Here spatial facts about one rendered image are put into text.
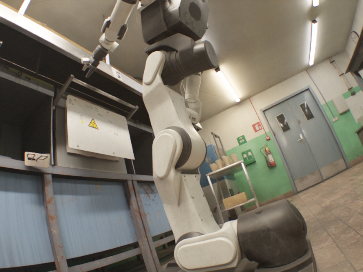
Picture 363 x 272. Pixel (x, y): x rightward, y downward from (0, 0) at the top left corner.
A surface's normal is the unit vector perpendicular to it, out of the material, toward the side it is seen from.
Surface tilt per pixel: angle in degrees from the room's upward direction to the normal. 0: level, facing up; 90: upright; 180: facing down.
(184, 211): 90
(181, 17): 122
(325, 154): 90
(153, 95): 115
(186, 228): 90
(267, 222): 60
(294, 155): 90
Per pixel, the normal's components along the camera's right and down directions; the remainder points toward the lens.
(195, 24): 0.76, 0.10
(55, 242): 0.83, -0.42
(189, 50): -0.47, 0.22
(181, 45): -0.52, -0.18
